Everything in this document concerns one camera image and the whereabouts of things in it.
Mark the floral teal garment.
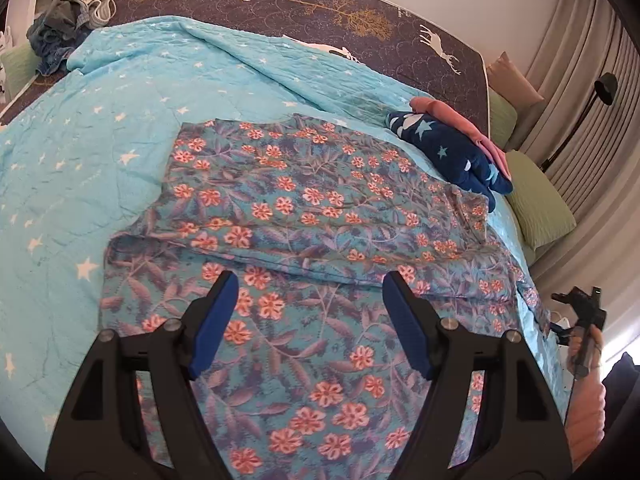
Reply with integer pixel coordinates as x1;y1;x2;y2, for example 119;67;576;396
100;115;548;479

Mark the blue clothes pile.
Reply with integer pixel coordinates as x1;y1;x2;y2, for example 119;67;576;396
26;0;91;76

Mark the person right hand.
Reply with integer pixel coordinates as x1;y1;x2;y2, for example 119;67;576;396
565;325;606;470

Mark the green pillow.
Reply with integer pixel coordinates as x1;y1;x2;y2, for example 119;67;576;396
489;89;577;259

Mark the beige curtain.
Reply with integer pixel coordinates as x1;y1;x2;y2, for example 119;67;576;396
513;0;639;368

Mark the navy star folded garment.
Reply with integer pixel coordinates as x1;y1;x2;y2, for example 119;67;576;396
386;112;513;212

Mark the black floor lamp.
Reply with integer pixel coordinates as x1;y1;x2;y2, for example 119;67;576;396
540;73;618;174

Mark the beige pillow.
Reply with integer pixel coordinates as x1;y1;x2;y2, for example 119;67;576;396
486;51;546;151

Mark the light blue star blanket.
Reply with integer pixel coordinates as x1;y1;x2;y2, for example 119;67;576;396
1;16;568;465

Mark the pink folded garment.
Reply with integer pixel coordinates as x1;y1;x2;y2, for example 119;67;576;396
409;96;512;180

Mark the dark deer pattern bedspread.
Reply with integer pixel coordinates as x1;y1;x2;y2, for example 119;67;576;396
0;0;490;137

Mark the green cushion far left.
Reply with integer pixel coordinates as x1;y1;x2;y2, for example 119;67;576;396
1;42;40;103

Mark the white grey strap item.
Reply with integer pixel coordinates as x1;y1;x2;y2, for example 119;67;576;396
77;0;117;29

